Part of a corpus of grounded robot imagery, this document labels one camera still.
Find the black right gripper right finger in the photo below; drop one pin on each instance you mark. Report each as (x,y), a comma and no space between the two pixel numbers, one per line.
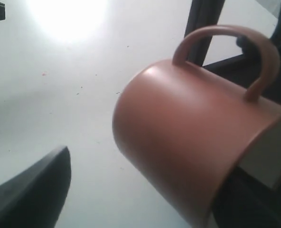
(35,197)

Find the terracotta pink ceramic mug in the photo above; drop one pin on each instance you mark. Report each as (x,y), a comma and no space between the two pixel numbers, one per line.
(210,147)

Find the dark object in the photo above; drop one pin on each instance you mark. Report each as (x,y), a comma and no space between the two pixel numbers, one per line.
(248,47)

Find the black metal shelf rack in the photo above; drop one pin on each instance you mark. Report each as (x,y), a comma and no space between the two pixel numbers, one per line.
(249,69)

